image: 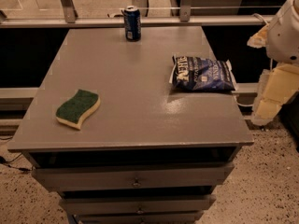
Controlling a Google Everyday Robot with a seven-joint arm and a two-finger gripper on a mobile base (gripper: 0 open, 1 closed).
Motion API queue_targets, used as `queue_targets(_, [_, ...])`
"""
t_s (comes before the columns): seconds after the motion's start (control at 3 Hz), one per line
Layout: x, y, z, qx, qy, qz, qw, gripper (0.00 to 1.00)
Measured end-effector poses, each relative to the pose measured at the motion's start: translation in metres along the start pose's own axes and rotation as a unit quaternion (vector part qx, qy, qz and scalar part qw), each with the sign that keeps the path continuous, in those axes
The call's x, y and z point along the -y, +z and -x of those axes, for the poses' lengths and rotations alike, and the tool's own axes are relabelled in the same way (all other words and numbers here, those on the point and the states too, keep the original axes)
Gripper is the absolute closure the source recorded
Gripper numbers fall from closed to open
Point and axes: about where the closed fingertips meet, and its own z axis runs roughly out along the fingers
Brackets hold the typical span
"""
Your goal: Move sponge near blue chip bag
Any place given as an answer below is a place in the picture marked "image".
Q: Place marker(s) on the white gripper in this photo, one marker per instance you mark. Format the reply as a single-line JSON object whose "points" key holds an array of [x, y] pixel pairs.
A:
{"points": [[284, 37]]}

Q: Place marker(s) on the green and yellow sponge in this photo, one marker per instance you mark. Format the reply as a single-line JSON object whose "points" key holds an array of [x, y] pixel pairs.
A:
{"points": [[74, 111]]}

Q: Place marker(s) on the blue chip bag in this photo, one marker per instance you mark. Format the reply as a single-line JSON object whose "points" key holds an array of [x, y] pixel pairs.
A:
{"points": [[193, 73]]}

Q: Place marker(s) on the blue soda can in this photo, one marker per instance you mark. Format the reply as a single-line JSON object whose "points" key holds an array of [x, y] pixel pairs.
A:
{"points": [[132, 23]]}

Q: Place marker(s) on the top grey drawer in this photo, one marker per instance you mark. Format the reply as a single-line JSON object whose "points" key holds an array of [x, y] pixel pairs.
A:
{"points": [[133, 177]]}

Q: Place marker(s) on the grey drawer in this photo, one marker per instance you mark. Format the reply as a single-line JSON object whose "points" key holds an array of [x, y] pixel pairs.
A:
{"points": [[138, 205], [154, 218], [133, 177]]}

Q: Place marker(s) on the middle grey drawer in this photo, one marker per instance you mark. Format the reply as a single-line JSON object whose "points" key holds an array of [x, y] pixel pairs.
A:
{"points": [[138, 205]]}

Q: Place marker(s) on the bottom grey drawer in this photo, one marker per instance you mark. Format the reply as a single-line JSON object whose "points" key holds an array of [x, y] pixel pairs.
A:
{"points": [[154, 218]]}

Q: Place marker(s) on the metal railing frame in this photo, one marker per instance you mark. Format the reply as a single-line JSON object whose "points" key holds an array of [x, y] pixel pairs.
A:
{"points": [[107, 13]]}

